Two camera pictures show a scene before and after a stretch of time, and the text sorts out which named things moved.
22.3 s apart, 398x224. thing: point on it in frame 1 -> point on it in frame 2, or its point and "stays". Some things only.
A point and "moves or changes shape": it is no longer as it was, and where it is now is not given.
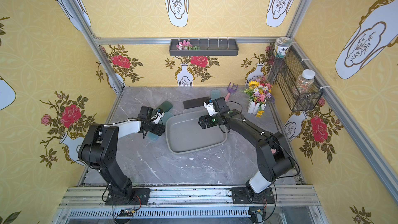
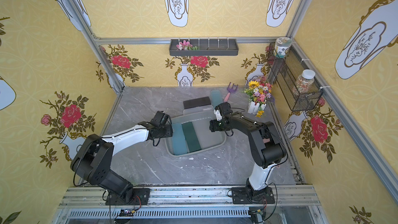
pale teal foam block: (215, 94) stays
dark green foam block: (165, 106) -> (190, 137)
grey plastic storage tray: (184, 134) stays
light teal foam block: (154, 137) moves or changes shape
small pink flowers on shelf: (186, 45) stays
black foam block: (196, 102) stays
